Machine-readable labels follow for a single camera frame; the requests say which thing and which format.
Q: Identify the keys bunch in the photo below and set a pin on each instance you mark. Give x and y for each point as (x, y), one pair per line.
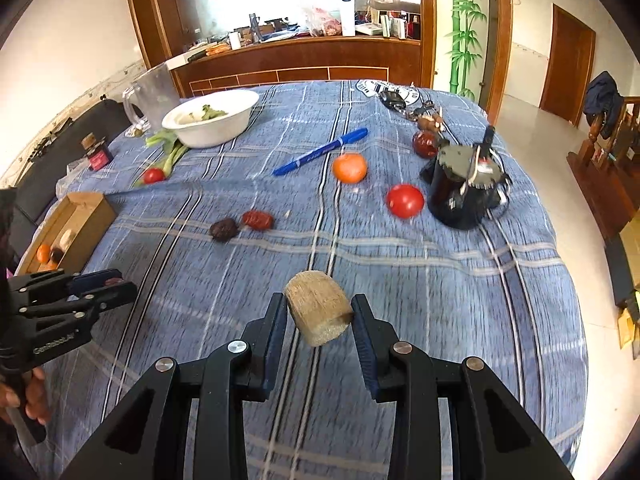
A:
(408, 103)

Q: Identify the dark purple date centre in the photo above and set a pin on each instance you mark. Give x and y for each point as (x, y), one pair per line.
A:
(223, 230)

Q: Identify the brown wooden door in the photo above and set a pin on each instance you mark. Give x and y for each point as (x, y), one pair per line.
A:
(570, 65)

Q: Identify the blue marker pen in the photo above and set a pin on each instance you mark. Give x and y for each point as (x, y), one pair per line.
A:
(348, 138)

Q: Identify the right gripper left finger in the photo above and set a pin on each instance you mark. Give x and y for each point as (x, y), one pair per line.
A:
(199, 402)

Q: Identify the dark red fruit far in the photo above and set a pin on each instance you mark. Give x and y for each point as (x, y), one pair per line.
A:
(426, 144)

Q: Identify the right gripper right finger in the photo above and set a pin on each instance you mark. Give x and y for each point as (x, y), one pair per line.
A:
(492, 436)

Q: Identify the black cylindrical device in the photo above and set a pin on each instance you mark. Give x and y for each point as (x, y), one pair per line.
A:
(466, 182)

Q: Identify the red date right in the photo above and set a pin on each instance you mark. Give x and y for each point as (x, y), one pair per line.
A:
(257, 220)

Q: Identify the blue plaid tablecloth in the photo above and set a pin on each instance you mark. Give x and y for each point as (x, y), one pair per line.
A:
(499, 291)

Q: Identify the dark plum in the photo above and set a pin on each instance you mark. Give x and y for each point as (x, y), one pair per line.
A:
(56, 255)

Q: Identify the dark jacket on railing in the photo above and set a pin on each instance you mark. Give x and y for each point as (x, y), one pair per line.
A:
(602, 98)

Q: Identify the wooden stair railing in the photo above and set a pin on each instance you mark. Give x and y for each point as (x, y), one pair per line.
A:
(607, 171)

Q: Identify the person's left hand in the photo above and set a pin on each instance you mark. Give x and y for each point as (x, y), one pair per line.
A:
(37, 405)

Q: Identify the small dark jar pink label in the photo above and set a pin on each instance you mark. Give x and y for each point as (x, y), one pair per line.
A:
(96, 151)

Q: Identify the beige cake piece round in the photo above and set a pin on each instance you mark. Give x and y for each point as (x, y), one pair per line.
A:
(66, 239)

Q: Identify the green leafy vegetable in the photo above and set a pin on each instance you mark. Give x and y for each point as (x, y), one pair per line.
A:
(173, 150)

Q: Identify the white bowl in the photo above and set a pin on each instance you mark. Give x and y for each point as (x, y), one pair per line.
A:
(208, 121)

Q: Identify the clear plastic pitcher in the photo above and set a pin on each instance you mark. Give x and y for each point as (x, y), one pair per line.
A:
(150, 97)

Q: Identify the orange tangerine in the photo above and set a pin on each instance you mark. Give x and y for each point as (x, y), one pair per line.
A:
(50, 266)
(43, 254)
(350, 168)

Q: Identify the wooden counter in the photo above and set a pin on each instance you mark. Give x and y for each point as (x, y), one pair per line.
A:
(400, 61)

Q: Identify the black sofa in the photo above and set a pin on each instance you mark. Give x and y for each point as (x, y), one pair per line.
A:
(36, 190)

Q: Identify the red cherry tomato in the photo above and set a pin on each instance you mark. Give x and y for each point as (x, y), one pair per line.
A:
(404, 201)
(153, 175)

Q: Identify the red cherry tomato right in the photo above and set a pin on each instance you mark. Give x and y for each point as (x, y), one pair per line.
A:
(404, 201)

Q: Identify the red cherry tomato left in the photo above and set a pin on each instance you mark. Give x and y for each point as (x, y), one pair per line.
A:
(153, 175)

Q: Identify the plastic bag on counter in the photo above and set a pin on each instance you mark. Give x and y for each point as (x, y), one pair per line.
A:
(321, 23)

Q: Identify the shallow cardboard tray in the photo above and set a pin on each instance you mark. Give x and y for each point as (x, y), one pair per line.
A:
(76, 224)

